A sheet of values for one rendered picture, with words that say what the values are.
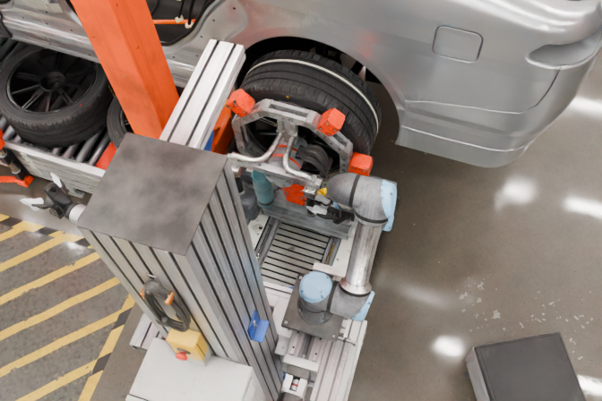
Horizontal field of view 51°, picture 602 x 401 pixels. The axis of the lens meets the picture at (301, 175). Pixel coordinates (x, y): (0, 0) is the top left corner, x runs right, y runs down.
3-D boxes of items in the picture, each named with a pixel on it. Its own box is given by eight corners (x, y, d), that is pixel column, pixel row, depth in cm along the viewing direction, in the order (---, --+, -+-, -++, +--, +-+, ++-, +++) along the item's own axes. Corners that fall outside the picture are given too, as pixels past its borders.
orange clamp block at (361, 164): (353, 159, 278) (373, 165, 276) (348, 174, 274) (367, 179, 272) (353, 150, 272) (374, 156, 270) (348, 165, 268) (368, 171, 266)
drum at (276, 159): (310, 154, 285) (309, 136, 273) (294, 191, 275) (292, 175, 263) (281, 146, 288) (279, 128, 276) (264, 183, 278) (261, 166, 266)
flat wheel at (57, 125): (1, 153, 357) (-20, 129, 337) (22, 65, 392) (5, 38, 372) (116, 145, 356) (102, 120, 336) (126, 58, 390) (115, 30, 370)
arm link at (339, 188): (315, 195, 208) (332, 213, 256) (347, 204, 206) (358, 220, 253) (325, 162, 210) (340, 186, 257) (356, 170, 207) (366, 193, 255)
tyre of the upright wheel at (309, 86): (236, 36, 275) (262, 127, 330) (213, 75, 263) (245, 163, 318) (381, 63, 256) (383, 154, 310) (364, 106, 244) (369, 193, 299)
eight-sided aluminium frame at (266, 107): (351, 188, 298) (354, 120, 251) (348, 200, 294) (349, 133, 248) (246, 158, 310) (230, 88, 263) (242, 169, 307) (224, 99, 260)
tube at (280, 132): (286, 134, 267) (284, 120, 258) (269, 171, 258) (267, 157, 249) (248, 123, 271) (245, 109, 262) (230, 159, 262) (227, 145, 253)
